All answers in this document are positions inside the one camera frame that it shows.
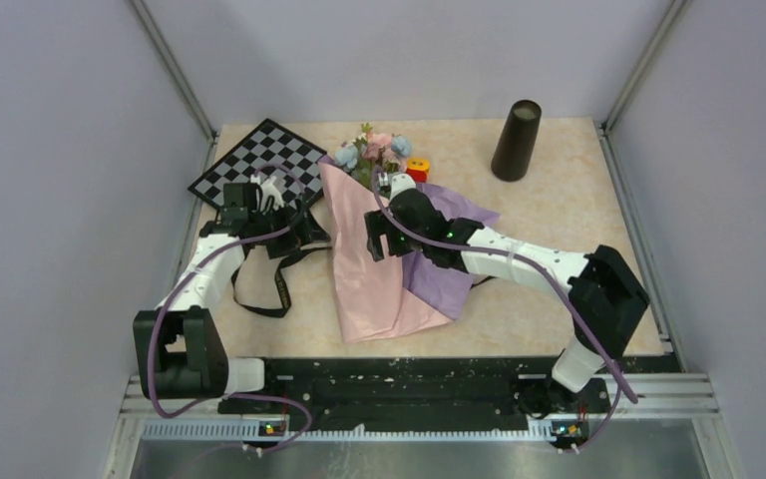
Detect red toy block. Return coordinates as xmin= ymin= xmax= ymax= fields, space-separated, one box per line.
xmin=406 ymin=169 xmax=428 ymax=184

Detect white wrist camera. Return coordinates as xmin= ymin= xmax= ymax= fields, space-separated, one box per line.
xmin=250 ymin=174 xmax=285 ymax=213
xmin=385 ymin=173 xmax=416 ymax=200

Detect white slotted cable duct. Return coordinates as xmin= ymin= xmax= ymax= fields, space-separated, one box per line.
xmin=142 ymin=419 xmax=585 ymax=443

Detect pink and purple wrapping paper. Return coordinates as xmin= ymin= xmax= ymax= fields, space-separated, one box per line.
xmin=318 ymin=156 xmax=478 ymax=343

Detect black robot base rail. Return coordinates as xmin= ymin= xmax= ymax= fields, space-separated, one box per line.
xmin=217 ymin=355 xmax=681 ymax=434

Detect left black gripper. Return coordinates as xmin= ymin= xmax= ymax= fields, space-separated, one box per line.
xmin=249 ymin=195 xmax=330 ymax=258

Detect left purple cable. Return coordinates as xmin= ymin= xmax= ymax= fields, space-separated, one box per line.
xmin=146 ymin=164 xmax=313 ymax=455

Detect purple cable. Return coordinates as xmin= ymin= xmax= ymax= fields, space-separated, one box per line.
xmin=370 ymin=165 xmax=640 ymax=455
xmin=146 ymin=164 xmax=313 ymax=455

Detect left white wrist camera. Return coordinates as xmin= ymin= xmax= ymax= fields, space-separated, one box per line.
xmin=250 ymin=174 xmax=285 ymax=213

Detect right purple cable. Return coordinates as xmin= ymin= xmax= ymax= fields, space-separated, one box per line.
xmin=370 ymin=165 xmax=640 ymax=455

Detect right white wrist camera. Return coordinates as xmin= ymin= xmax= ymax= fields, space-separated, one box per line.
xmin=385 ymin=173 xmax=416 ymax=200

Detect black and white checkerboard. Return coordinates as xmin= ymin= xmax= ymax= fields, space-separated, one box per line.
xmin=188 ymin=119 xmax=325 ymax=210

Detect dark brown tall vase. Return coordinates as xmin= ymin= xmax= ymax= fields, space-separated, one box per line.
xmin=491 ymin=100 xmax=542 ymax=183

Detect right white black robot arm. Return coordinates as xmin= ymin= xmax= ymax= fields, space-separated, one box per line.
xmin=364 ymin=188 xmax=650 ymax=411

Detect pink flower bouquet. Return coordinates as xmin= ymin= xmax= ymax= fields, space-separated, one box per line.
xmin=333 ymin=123 xmax=412 ymax=190

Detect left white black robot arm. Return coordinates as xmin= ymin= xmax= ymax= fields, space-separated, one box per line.
xmin=133 ymin=178 xmax=328 ymax=413

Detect black ribbon with gold lettering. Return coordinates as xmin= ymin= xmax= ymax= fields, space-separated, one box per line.
xmin=231 ymin=246 xmax=330 ymax=318

